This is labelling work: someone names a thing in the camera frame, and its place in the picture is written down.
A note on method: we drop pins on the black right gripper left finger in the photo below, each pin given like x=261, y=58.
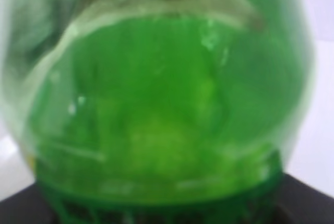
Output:
x=27, y=207

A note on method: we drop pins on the green soda bottle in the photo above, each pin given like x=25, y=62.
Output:
x=155, y=111

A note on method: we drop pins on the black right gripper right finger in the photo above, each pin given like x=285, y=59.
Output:
x=299, y=203

